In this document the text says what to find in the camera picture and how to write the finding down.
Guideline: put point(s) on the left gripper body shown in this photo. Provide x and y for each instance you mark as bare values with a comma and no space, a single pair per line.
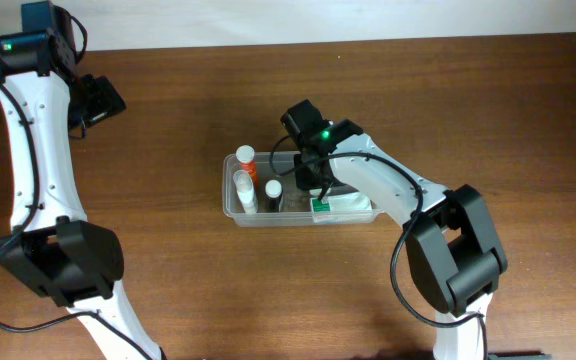
80,103

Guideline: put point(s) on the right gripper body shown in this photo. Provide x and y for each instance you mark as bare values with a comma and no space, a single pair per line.
301,158

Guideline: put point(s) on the dark bottle white cap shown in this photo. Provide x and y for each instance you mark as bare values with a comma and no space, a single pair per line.
273,196

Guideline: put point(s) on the white green medicine box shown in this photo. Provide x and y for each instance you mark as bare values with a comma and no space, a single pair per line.
345,208

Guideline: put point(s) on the orange tablet tube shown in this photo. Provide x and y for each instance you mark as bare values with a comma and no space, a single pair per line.
245,155

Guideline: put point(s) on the white spray bottle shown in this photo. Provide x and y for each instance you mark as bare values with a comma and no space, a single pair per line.
245,190

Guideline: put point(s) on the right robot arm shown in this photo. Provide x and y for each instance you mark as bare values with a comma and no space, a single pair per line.
448,261

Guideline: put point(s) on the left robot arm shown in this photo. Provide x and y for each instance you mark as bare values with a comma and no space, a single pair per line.
52,247

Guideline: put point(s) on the clear plastic container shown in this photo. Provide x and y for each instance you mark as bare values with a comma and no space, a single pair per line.
295,210

